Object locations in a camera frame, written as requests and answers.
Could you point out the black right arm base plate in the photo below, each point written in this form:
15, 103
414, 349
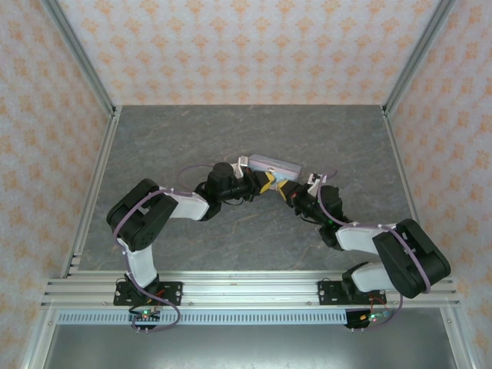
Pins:
326, 292

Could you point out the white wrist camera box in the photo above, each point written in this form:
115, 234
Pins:
314, 178
242, 161

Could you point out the aluminium frame post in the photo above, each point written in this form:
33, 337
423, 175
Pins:
419, 54
77, 50

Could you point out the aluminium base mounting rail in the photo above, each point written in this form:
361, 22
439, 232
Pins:
250, 288

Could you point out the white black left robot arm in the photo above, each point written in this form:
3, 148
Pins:
188, 205

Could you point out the light blue cartoon pouch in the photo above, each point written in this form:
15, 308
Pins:
278, 165

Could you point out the grey metal sheet panel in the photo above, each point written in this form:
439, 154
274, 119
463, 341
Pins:
250, 348

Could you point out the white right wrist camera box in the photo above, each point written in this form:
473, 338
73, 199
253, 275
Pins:
314, 178

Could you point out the aluminium table side rail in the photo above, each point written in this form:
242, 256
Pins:
407, 184
96, 180

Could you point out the aluminium frame leg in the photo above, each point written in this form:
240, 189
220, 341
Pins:
36, 342
457, 342

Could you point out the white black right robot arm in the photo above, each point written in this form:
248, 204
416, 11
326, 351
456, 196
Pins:
357, 240

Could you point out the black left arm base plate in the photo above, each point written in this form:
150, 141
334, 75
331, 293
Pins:
173, 292

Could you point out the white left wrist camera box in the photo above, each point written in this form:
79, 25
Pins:
242, 161

